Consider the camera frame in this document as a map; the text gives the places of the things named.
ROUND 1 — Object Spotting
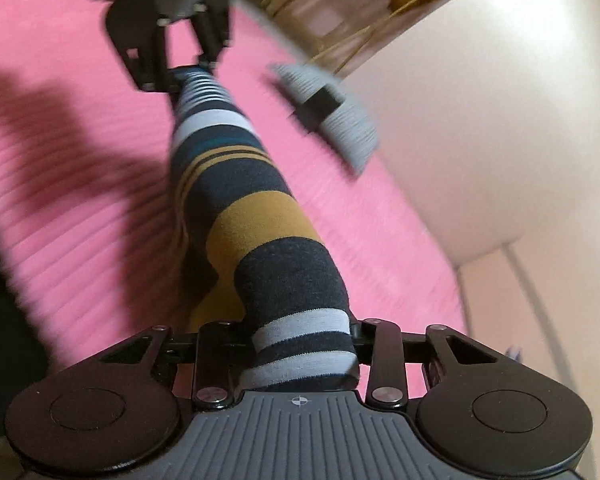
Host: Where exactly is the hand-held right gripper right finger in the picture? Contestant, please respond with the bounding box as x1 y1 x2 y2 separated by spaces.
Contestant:
349 316 502 409

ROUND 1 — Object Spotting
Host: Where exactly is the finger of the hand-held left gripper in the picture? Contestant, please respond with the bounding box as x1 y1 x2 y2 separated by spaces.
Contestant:
109 20 187 95
189 7 234 71

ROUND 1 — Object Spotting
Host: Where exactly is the striped navy mustard sock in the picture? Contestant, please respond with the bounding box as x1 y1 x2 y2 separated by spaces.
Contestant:
167 65 363 393

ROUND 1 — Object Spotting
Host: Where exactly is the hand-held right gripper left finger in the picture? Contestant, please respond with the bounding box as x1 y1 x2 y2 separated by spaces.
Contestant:
100 321 255 411

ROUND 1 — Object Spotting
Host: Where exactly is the grey sock with black band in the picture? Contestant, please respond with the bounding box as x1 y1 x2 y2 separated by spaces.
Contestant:
266 61 382 172

